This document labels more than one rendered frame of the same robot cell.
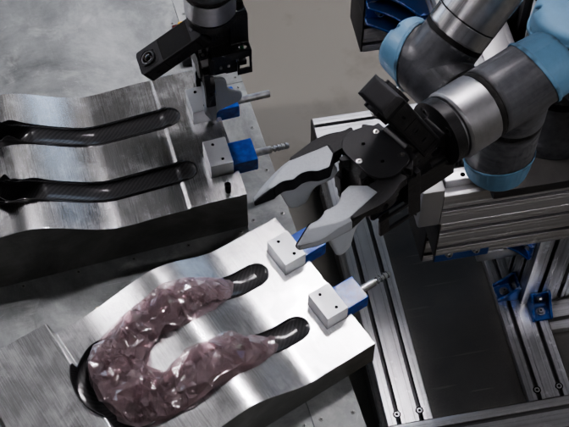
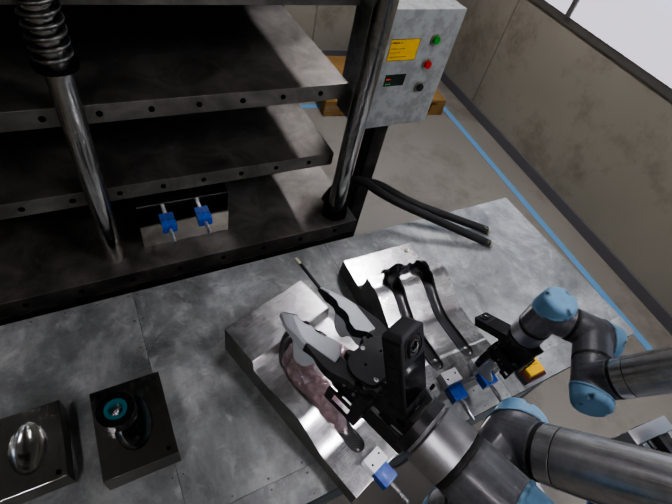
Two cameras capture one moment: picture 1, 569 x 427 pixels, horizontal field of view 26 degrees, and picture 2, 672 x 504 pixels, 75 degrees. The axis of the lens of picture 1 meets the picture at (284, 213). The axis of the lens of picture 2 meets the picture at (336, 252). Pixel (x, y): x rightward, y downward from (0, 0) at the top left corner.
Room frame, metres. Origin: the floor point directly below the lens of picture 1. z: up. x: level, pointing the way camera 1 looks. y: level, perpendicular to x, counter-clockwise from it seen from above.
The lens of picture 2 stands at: (0.54, -0.30, 1.91)
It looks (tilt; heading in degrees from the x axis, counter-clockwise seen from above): 48 degrees down; 68
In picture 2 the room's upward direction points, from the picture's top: 16 degrees clockwise
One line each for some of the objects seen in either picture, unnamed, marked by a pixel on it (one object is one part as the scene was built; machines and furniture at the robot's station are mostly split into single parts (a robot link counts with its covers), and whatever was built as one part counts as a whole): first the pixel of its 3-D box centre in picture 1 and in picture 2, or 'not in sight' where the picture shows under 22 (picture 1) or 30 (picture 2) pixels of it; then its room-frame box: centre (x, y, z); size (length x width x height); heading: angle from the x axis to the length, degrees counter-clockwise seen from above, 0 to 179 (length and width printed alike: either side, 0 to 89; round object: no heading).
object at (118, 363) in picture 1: (176, 344); (329, 371); (0.79, 0.15, 0.90); 0.26 x 0.18 x 0.08; 124
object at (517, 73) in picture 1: (517, 85); (496, 499); (0.82, -0.24, 1.43); 0.11 x 0.08 x 0.09; 126
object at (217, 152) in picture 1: (248, 154); (458, 396); (1.12, 0.06, 0.89); 0.13 x 0.05 x 0.05; 107
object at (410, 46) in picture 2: not in sight; (360, 181); (1.11, 1.07, 0.73); 0.30 x 0.22 x 1.47; 17
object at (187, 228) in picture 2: not in sight; (167, 169); (0.35, 0.94, 0.87); 0.50 x 0.27 x 0.17; 107
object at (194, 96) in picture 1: (229, 102); (488, 381); (1.22, 0.09, 0.89); 0.13 x 0.05 x 0.05; 107
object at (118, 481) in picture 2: not in sight; (135, 427); (0.34, 0.08, 0.83); 0.20 x 0.15 x 0.07; 107
